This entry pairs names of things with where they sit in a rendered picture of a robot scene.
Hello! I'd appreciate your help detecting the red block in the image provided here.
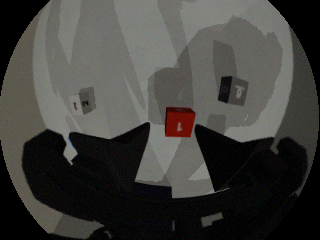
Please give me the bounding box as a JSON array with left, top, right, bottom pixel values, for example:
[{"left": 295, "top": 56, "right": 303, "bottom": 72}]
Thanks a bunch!
[{"left": 164, "top": 107, "right": 196, "bottom": 137}]

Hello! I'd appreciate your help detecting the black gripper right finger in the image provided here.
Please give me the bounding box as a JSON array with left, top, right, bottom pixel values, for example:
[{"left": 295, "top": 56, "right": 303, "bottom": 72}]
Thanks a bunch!
[{"left": 195, "top": 124, "right": 275, "bottom": 192}]

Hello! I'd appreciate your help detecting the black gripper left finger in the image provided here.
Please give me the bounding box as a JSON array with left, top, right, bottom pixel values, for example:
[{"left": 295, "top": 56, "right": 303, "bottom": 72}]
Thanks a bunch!
[{"left": 68, "top": 123, "right": 149, "bottom": 193}]

